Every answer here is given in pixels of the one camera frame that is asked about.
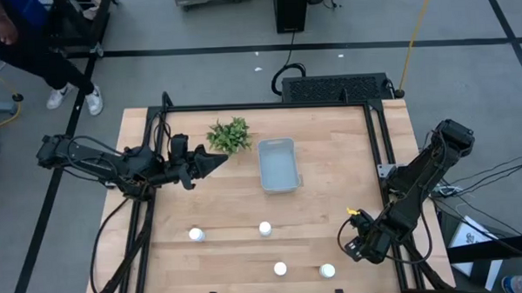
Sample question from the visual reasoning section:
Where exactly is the black wheeled cart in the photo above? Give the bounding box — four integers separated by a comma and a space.
46, 0, 116, 59

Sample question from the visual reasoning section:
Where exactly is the blue plastic bin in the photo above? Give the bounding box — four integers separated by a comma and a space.
10, 0, 49, 28

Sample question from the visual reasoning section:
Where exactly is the person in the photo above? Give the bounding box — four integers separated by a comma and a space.
0, 0, 105, 120

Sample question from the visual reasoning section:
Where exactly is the black perforated metal box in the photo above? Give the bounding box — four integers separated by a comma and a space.
279, 71, 394, 104

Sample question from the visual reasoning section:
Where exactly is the black metal table frame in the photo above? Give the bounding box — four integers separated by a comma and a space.
78, 82, 457, 293

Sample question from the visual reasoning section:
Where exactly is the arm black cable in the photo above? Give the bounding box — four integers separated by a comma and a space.
64, 133, 131, 183
336, 214, 434, 267

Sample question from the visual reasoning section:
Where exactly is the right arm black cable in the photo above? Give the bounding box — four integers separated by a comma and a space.
336, 214, 434, 267

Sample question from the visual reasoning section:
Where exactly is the clear plastic bin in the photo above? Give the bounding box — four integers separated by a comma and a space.
257, 137, 303, 196

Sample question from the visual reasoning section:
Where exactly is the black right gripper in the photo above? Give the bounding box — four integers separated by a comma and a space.
343, 207, 395, 266

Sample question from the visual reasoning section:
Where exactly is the black rectangular pillar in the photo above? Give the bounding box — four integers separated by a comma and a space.
272, 0, 311, 35

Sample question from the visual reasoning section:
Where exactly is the long yellow cable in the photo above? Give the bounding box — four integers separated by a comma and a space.
394, 0, 440, 93

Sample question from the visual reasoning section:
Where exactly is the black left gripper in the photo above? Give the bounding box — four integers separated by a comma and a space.
157, 132, 231, 193

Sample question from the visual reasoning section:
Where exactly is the small green potted plant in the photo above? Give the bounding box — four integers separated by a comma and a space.
205, 116, 253, 157

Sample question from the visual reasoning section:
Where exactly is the black coiled power cable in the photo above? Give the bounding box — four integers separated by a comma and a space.
268, 30, 308, 97

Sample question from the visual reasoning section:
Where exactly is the white cardboard box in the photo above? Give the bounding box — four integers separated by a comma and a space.
445, 214, 505, 293

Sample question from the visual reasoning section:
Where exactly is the black horizontal bar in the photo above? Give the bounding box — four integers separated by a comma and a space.
445, 231, 522, 265

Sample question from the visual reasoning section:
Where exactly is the black base floor cable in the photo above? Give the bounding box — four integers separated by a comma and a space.
86, 196, 135, 293

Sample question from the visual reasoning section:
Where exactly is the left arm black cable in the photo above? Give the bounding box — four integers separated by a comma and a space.
64, 133, 131, 183

